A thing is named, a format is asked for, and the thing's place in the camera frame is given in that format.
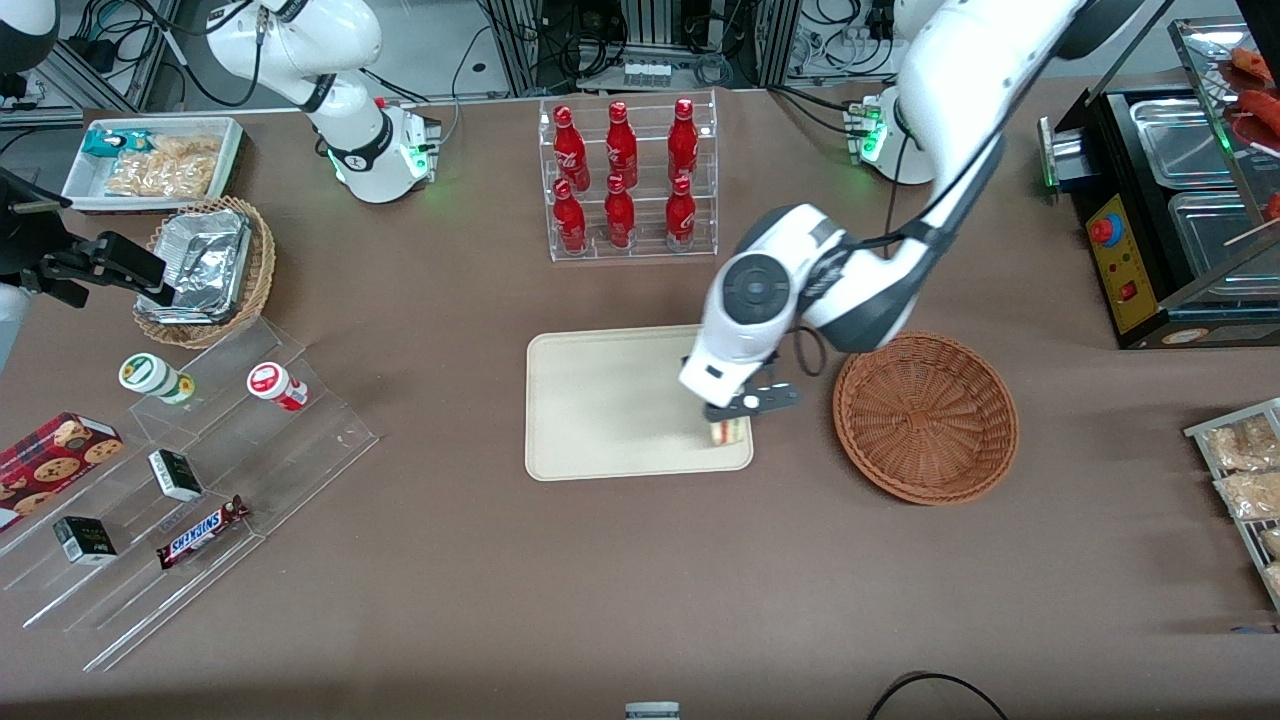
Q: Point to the sandwich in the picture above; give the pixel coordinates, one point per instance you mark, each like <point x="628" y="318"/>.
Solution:
<point x="730" y="432"/>

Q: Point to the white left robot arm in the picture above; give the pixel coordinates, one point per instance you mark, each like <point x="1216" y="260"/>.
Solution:
<point x="965" y="80"/>

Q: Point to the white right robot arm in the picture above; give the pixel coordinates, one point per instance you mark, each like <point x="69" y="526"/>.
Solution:
<point x="350" y="110"/>

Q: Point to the white rectangular snack tray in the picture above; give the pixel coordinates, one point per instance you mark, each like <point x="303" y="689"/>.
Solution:
<point x="80" y="185"/>

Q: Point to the beige plastic tray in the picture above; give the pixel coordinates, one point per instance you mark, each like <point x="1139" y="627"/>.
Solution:
<point x="610" y="405"/>

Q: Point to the small oval wicker basket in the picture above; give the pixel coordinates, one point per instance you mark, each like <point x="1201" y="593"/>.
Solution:
<point x="255" y="280"/>

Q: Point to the round brown wicker basket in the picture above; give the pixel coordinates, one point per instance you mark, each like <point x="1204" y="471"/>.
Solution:
<point x="925" y="418"/>

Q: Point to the grey snack tray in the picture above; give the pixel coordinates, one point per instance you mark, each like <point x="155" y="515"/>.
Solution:
<point x="1215" y="432"/>

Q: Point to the aluminium foil container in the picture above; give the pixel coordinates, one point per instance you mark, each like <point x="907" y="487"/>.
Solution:
<point x="200" y="262"/>

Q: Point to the clear bag of chips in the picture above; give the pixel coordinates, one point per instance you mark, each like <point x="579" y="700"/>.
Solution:
<point x="165" y="168"/>

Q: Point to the green lid white cup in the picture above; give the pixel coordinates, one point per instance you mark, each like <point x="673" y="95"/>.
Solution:
<point x="152" y="376"/>

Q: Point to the teal snack packet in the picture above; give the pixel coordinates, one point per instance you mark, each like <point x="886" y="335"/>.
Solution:
<point x="112" y="142"/>

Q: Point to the clear acrylic bottle rack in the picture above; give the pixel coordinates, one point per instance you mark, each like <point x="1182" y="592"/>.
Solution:
<point x="645" y="235"/>

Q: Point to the red cola bottle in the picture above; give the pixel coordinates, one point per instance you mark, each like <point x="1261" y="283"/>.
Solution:
<point x="619" y="212"/>
<point x="569" y="215"/>
<point x="680" y="212"/>
<point x="683" y="140"/>
<point x="570" y="140"/>
<point x="621" y="140"/>

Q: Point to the red lid white cup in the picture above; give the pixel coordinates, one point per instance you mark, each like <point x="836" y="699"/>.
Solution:
<point x="274" y="384"/>

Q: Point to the red cookie box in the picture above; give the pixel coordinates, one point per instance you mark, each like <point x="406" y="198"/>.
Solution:
<point x="50" y="462"/>

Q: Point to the small black box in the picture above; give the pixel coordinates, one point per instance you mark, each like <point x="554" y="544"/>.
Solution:
<point x="176" y="475"/>
<point x="85" y="540"/>

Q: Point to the clear acrylic stepped display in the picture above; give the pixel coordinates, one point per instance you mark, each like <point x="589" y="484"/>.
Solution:
<point x="290" y="450"/>

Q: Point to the Snickers chocolate bar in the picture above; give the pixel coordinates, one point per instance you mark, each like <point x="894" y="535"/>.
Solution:
<point x="203" y="532"/>

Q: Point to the white power strip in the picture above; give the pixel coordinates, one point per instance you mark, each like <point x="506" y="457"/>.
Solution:
<point x="647" y="73"/>

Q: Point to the black food warmer yellow panel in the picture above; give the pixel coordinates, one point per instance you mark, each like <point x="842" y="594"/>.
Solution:
<point x="1125" y="270"/>

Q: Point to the clear bag of crackers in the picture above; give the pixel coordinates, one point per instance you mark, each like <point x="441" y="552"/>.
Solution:
<point x="1250" y="494"/>
<point x="1240" y="447"/>
<point x="1272" y="542"/>
<point x="1274" y="580"/>

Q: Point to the steel warmer pan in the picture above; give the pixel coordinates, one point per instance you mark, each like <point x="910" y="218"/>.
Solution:
<point x="1180" y="140"/>
<point x="1225" y="235"/>

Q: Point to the wooden skewer stick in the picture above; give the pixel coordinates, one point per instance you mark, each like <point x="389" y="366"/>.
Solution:
<point x="1255" y="231"/>

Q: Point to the red sausage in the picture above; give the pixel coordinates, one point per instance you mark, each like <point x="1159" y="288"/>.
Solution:
<point x="1262" y="115"/>
<point x="1252" y="64"/>

